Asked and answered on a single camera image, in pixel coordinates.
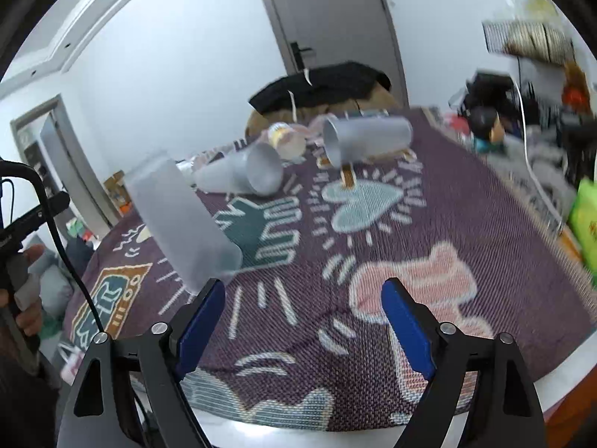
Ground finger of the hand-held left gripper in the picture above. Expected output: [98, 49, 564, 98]
[14, 191, 72, 239]

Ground orange object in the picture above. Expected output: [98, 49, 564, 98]
[562, 63, 591, 113]

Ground small clear cup yellow contents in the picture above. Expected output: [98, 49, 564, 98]
[267, 122, 309, 162]

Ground green packet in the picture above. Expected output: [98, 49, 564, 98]
[566, 178, 597, 286]

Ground black door handle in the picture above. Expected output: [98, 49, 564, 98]
[289, 42, 314, 73]

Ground grey cloth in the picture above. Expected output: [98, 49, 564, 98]
[485, 137, 579, 225]

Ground frosted translucent plastic cup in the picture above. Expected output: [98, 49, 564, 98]
[124, 150, 244, 292]
[192, 142, 285, 197]
[322, 114, 414, 169]

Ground white curled strip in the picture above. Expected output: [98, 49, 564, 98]
[285, 68, 313, 124]

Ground white cable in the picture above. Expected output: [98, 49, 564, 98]
[515, 79, 563, 235]

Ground toy figure with black cap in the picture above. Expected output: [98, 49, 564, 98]
[468, 106, 510, 152]

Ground purple printed blanket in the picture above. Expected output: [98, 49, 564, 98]
[63, 107, 597, 432]

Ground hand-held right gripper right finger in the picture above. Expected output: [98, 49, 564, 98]
[380, 277, 546, 448]

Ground person's left forearm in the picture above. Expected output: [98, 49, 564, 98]
[0, 331, 63, 448]

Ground brown cushion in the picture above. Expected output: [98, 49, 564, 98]
[246, 86, 397, 140]

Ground black cloth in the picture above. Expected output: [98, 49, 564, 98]
[249, 62, 393, 115]

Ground grey door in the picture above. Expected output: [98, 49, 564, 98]
[252, 0, 409, 109]

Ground black box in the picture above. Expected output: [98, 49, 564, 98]
[466, 70, 516, 112]

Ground wire rack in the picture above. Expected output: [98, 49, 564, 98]
[482, 19, 576, 63]

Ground cardboard box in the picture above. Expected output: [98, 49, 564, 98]
[103, 171, 137, 218]

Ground black cable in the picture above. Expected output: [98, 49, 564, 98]
[0, 159, 112, 342]

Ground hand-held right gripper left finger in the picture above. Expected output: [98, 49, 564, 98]
[56, 277, 227, 448]

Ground grey doorway frame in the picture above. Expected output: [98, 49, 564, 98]
[10, 94, 123, 240]

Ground person's left hand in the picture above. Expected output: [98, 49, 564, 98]
[0, 245, 48, 337]

